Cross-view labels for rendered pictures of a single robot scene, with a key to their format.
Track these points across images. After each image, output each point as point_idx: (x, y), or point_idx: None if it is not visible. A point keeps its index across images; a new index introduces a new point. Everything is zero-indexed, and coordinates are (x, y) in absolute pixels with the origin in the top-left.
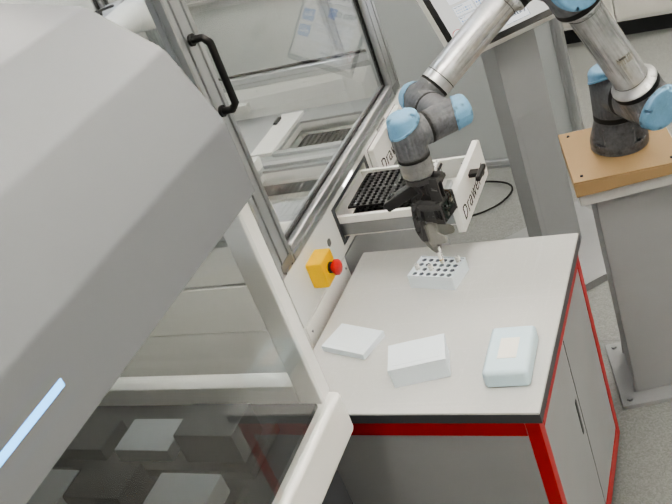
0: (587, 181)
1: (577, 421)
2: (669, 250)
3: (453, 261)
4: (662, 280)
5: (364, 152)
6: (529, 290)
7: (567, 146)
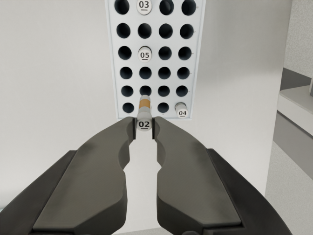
0: None
1: None
2: (297, 159)
3: (179, 97)
4: (279, 137)
5: None
6: (137, 202)
7: None
